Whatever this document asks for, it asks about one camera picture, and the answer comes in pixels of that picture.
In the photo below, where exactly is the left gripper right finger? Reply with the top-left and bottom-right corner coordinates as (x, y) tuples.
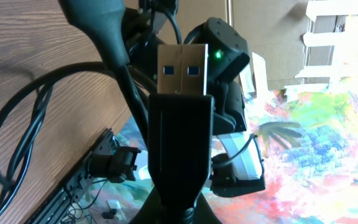
(194, 194), (222, 224)

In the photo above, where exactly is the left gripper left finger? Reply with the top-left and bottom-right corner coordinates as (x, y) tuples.
(129, 187), (165, 224)

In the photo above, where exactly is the thick black USB cable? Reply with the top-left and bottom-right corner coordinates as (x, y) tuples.
(57, 0), (216, 224)

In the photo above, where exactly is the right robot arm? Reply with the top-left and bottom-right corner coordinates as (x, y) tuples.
(122, 1), (265, 201)

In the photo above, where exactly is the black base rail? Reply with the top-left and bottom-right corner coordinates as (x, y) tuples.
(24, 129), (141, 224)

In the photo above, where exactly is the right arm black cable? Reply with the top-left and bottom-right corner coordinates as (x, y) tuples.
(138, 0), (260, 170)

